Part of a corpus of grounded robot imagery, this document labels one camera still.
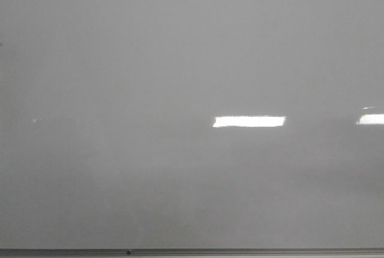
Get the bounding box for grey aluminium whiteboard frame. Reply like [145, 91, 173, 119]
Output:
[1, 247, 383, 257]

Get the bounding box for white whiteboard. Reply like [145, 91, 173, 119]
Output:
[1, 0, 383, 248]

